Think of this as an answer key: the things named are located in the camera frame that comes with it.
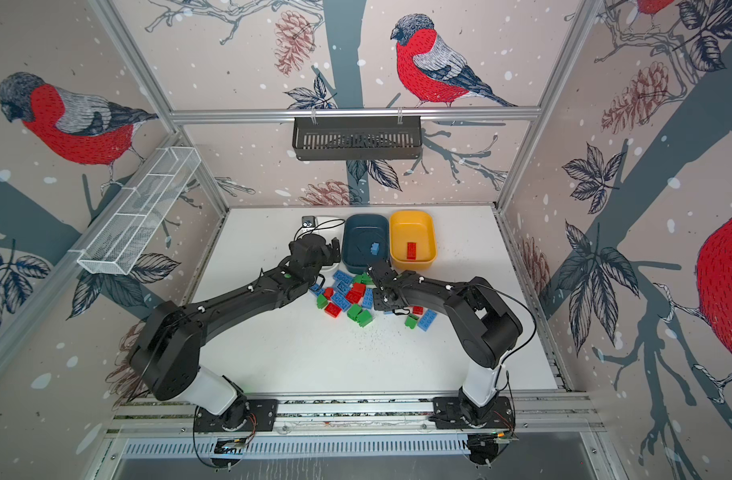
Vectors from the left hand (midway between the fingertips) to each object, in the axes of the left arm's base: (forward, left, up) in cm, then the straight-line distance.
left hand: (322, 239), depth 86 cm
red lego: (+9, -29, -19) cm, 36 cm away
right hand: (-11, -18, -20) cm, 29 cm away
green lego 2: (-14, -9, -18) cm, 25 cm away
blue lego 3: (-10, -5, -20) cm, 23 cm away
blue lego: (+9, -15, -17) cm, 25 cm away
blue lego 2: (-17, -31, -19) cm, 40 cm away
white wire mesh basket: (-10, +48, +10) cm, 50 cm away
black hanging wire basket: (+42, -10, +8) cm, 43 cm away
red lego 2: (-13, -2, -19) cm, 24 cm away
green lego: (-18, -26, -18) cm, 37 cm away
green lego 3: (-11, +1, -18) cm, 21 cm away
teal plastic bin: (+13, -12, -17) cm, 25 cm away
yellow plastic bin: (+13, -30, -18) cm, 37 cm away
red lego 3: (-8, -9, -19) cm, 22 cm away
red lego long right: (-14, -29, -18) cm, 37 cm away
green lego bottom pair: (-16, -12, -19) cm, 28 cm away
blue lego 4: (-10, -13, -19) cm, 25 cm away
